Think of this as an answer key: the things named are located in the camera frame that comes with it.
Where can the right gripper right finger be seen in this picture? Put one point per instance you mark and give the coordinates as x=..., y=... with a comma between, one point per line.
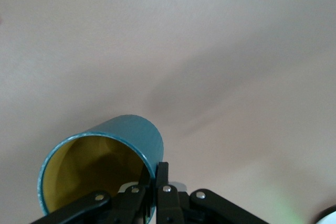
x=173, y=205

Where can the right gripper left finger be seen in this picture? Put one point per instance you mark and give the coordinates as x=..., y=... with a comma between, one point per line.
x=126, y=205

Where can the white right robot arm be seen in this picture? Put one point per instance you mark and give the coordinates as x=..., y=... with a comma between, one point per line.
x=330, y=220

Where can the dark green ribbed cup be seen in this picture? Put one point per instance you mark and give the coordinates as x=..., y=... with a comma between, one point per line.
x=141, y=134

